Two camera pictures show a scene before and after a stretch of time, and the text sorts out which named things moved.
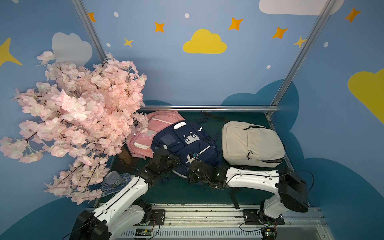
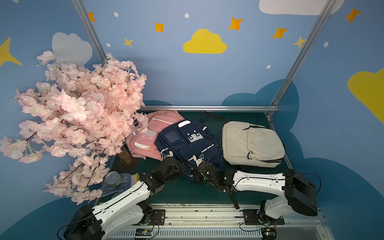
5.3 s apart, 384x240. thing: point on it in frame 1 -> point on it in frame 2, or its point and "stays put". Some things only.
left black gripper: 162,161 -> 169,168
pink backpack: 140,144 stays put
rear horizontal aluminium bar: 211,108 stays put
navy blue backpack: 192,144 stays put
